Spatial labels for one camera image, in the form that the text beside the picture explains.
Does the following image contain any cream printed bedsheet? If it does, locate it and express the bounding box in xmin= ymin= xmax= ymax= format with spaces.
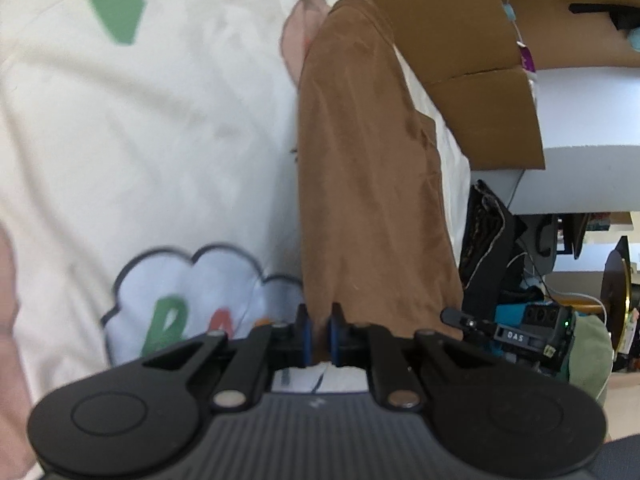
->
xmin=0 ymin=0 xmax=473 ymax=480

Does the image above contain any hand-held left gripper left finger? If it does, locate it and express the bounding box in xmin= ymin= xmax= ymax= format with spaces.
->
xmin=142 ymin=303 xmax=315 ymax=410

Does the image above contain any brown t-shirt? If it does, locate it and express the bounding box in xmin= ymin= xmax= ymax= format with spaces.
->
xmin=295 ymin=0 xmax=466 ymax=365

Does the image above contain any brown wooden wardrobe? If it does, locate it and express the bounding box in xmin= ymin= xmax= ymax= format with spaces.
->
xmin=500 ymin=0 xmax=640 ymax=78

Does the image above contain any flattened cardboard sheet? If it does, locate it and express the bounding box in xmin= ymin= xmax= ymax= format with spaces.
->
xmin=335 ymin=0 xmax=547 ymax=171

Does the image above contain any purple white plastic bag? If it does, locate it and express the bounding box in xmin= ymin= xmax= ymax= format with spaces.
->
xmin=517 ymin=42 xmax=537 ymax=73

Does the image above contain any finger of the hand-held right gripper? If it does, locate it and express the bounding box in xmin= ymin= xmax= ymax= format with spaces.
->
xmin=440 ymin=307 xmax=498 ymax=343

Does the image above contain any black disc with gold rim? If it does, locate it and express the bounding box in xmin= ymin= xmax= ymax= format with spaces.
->
xmin=602 ymin=249 xmax=637 ymax=363

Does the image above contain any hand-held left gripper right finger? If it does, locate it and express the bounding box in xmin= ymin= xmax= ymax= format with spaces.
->
xmin=327 ymin=302 xmax=503 ymax=410

